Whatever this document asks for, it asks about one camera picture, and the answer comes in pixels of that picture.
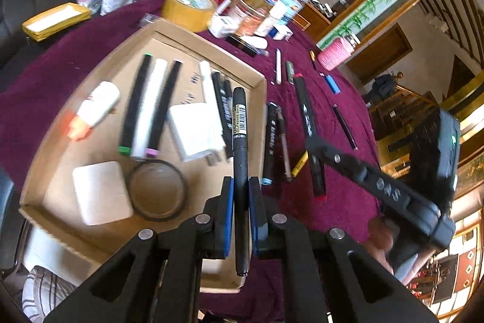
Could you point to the slim black pen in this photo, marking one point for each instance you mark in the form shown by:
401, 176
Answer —
344, 126

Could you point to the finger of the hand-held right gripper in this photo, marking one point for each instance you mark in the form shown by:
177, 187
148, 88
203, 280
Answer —
332, 156

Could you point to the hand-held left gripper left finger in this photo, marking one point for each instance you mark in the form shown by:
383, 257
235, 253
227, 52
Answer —
228, 217

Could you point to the black marker red caps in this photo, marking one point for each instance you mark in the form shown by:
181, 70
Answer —
308, 111

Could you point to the white glue bottle orange cap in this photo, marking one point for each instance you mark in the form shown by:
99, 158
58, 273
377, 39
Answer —
96, 103

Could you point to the slim white pen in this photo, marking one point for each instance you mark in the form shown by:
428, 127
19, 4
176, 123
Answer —
278, 65

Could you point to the wooden door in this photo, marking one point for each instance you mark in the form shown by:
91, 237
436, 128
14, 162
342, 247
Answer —
382, 46

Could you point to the black marker white print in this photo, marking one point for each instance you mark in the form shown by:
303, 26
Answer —
224, 107

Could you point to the yellow and black pen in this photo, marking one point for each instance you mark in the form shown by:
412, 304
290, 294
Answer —
313, 60

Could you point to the shallow cardboard box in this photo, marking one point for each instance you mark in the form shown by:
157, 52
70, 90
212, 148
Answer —
60, 164

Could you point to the glass jar orange label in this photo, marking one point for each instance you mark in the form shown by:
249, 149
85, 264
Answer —
249, 18

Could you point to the yellow packing tape roll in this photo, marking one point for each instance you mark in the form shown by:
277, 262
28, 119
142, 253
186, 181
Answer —
187, 11

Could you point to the silver brown pen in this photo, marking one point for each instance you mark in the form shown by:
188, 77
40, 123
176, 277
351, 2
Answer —
283, 145

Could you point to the white plug charger adapter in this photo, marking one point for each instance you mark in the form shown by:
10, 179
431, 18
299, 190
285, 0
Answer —
193, 130

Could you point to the white oval case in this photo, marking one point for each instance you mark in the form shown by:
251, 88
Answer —
259, 42

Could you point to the white square charger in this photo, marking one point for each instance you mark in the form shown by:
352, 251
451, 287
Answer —
102, 192

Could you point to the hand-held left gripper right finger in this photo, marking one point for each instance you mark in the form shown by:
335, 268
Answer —
255, 217

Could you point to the jar with pink knitted cover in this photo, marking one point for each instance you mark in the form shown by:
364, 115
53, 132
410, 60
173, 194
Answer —
334, 54

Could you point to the small white and blue box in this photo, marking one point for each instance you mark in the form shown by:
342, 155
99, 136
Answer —
281, 32

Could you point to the black rectangular case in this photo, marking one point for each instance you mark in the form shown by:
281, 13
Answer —
245, 45

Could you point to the wooden stair railing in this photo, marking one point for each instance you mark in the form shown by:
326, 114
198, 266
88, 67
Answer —
400, 111

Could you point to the thick white marker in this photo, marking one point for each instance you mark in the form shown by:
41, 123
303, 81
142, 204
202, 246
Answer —
149, 107

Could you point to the black marker green caps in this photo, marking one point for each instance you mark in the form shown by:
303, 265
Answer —
134, 107

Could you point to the white plastic bottle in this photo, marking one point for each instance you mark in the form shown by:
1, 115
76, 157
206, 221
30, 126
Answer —
273, 17

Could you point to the clear jar blue label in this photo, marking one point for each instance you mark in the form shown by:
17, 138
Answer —
291, 1

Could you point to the person's right hand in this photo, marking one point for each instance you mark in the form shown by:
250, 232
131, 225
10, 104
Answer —
382, 238

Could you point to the black tape roll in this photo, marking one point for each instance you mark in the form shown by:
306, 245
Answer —
181, 186

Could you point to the small white barcode box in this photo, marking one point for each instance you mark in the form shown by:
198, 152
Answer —
223, 26

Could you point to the blue eraser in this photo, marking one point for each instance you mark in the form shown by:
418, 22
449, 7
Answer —
332, 84

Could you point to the yellow rimmed flat box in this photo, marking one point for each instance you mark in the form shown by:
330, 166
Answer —
55, 20

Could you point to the black marker barcode label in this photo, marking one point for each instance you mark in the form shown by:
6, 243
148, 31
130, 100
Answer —
240, 141

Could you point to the grey plaid cloth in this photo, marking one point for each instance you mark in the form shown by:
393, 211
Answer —
41, 292

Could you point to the dark green lighter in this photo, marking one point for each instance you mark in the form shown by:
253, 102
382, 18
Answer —
290, 71

